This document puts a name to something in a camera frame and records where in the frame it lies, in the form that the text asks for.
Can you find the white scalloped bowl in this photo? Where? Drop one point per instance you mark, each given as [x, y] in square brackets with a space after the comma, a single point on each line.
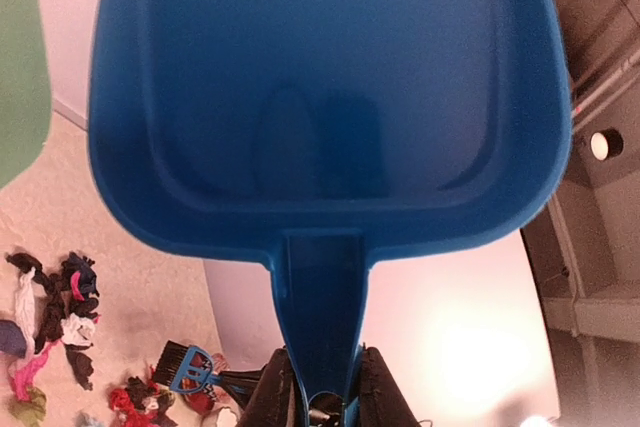
[224, 417]

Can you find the red floral bowl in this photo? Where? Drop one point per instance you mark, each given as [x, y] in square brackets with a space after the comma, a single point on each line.
[203, 403]

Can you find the teal plastic waste bin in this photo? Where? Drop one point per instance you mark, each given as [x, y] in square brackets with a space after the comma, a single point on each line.
[25, 87]

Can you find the blue dustpan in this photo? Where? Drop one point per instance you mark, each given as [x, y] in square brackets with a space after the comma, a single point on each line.
[320, 137]

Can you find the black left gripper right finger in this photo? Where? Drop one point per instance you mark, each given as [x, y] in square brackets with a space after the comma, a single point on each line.
[381, 403]

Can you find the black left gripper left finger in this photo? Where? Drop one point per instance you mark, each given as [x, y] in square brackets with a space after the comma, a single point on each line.
[274, 402]

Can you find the blue hand brush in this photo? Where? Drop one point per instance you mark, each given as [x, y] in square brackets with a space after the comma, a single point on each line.
[185, 369]

